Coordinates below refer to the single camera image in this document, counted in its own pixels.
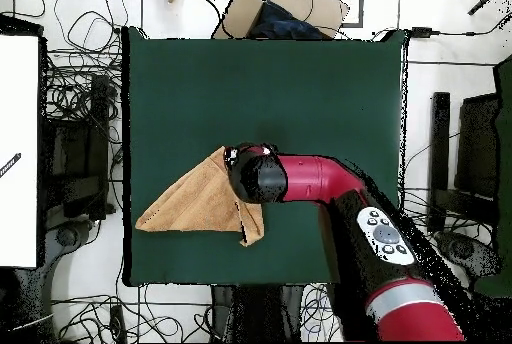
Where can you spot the dark blue garment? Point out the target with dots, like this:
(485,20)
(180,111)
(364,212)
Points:
(280,24)

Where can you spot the grey swivel base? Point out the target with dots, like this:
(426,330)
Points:
(464,250)
(66,236)

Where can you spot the grey square frame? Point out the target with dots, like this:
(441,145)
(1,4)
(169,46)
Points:
(361,0)

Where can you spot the black strip label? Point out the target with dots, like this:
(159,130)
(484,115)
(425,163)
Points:
(10,164)

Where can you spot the green fabric drape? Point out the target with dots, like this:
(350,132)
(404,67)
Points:
(504,160)

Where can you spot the tan terry towel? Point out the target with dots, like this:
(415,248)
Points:
(200,204)

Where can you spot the black power adapter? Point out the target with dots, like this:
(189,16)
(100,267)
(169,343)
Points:
(420,32)

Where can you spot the dark green table cloth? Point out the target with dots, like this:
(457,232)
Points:
(320,100)

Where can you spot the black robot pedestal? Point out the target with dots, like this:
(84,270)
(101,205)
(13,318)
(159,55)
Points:
(256,312)

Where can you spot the white panel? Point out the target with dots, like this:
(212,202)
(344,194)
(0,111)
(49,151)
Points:
(18,120)

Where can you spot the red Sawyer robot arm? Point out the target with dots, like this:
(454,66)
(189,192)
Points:
(320,178)

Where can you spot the black power strip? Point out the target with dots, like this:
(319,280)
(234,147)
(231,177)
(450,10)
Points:
(117,324)

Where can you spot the cardboard box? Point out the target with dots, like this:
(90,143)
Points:
(240,16)

